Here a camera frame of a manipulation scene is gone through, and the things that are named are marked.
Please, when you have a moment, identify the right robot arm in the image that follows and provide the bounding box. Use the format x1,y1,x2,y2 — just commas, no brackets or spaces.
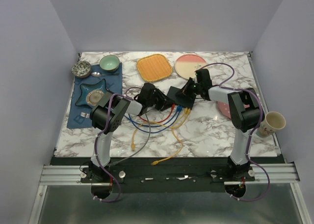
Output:
167,69,263,181

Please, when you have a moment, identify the blue cloth placemat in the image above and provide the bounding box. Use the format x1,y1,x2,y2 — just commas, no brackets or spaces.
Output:
67,63,123,129

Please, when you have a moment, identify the green ceramic bowl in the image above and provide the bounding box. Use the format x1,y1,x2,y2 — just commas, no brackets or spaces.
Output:
99,55,120,72

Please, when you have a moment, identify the blue star-shaped dish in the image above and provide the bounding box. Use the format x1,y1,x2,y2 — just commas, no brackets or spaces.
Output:
73,79,122,108

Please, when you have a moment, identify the blue ethernet cable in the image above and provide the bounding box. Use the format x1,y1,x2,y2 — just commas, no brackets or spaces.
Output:
132,106,183,128
126,106,182,134

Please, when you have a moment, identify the pink dotted plate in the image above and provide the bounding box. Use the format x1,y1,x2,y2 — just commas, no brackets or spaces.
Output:
217,102,231,119

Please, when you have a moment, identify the cream ceramic mug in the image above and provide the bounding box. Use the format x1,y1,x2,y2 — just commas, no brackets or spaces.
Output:
256,111,286,138

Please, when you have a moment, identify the orange woven square tray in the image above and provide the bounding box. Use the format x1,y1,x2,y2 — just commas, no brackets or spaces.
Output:
136,54,173,83

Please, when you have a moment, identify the patterned small bowl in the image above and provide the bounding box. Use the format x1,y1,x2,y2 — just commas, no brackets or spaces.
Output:
71,61,92,79

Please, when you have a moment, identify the pink and cream plate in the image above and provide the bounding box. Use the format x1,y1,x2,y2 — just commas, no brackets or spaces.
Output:
174,54,207,80

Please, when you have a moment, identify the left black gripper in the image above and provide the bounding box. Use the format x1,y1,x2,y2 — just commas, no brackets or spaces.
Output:
147,89,175,112

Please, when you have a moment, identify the aluminium rail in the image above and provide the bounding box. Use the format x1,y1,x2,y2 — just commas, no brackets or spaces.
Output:
39,164,300,186

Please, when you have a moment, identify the red ethernet cable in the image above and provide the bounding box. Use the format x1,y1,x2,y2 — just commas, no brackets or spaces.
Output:
144,104,176,123

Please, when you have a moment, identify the silver fork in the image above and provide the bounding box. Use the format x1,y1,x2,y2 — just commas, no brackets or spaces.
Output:
80,112,90,118

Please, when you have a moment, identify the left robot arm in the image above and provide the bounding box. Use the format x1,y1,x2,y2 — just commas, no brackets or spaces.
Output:
90,83,175,182

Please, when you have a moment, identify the black network switch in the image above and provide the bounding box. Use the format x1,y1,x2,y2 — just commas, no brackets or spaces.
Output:
167,86,196,109

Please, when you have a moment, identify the silver metal spoon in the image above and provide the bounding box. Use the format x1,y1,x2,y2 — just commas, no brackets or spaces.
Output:
91,72,119,78

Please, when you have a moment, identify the small round saucer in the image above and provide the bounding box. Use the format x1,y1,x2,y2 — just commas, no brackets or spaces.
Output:
86,90,105,106

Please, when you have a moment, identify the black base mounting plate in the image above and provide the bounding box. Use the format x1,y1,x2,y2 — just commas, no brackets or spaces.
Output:
81,158,255,194

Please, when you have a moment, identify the grey ethernet cable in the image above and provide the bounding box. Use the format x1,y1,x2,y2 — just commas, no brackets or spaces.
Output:
111,111,152,166

